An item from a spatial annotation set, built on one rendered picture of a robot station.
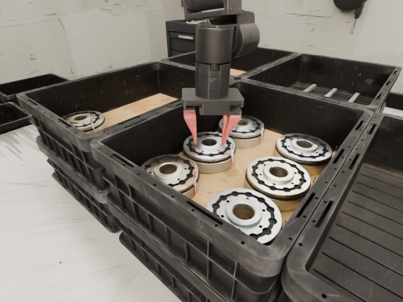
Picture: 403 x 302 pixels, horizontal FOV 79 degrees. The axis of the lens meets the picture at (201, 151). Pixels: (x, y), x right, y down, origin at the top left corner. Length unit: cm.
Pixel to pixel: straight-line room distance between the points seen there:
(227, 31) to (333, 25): 339
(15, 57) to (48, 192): 289
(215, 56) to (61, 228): 46
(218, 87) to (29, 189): 54
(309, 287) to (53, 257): 46
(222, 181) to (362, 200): 23
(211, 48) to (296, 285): 31
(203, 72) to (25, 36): 322
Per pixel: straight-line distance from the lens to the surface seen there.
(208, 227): 24
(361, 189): 50
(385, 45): 369
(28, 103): 59
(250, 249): 23
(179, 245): 34
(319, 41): 381
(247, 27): 45
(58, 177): 70
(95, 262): 52
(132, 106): 75
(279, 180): 40
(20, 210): 69
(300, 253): 23
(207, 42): 39
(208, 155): 45
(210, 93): 40
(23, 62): 354
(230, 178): 45
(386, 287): 38
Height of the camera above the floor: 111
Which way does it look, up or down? 33 degrees down
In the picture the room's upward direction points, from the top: straight up
